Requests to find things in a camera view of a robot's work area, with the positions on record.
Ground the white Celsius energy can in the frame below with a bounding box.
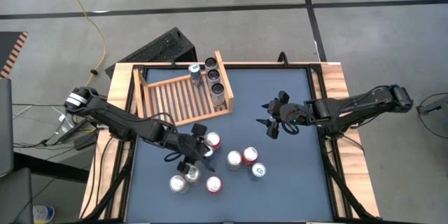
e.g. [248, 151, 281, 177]
[204, 57, 218, 73]
[206, 69, 221, 85]
[210, 82, 227, 108]

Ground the black looped floor cable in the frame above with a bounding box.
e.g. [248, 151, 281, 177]
[415, 92, 448, 153]

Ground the grey stand leg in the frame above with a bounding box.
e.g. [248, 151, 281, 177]
[416, 96, 448, 115]

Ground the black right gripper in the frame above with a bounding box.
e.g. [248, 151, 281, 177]
[255, 90, 309, 140]

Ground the wooden table side board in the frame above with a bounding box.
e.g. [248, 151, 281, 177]
[320, 62, 381, 218]
[79, 62, 141, 220]

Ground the wooden slatted shelf rack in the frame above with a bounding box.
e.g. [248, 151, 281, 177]
[132, 50, 235, 134]

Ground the red Fanta strawberry can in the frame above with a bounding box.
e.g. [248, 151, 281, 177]
[205, 176, 223, 195]
[241, 146, 259, 166]
[205, 132, 222, 151]

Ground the yellow cable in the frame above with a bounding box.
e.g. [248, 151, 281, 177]
[55, 0, 107, 85]

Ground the black mat orange striped edge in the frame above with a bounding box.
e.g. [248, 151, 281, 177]
[0, 30, 29, 79]

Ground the black perforated computer tower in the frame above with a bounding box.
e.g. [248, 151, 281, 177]
[104, 27, 197, 80]

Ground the blue silver Red Bull can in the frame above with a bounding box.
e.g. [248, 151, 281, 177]
[202, 146, 217, 167]
[251, 162, 267, 181]
[188, 63, 203, 88]

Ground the black arched clamp handle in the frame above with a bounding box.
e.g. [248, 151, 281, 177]
[277, 51, 291, 67]

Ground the silver Diet Coke can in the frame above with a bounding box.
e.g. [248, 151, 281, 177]
[169, 174, 190, 195]
[226, 150, 243, 171]
[184, 165, 203, 186]

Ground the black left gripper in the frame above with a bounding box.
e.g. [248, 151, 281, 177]
[164, 122, 216, 175]

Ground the black floor bar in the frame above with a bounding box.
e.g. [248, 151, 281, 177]
[13, 150, 90, 183]

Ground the white blue container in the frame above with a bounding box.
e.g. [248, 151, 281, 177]
[32, 204, 56, 224]

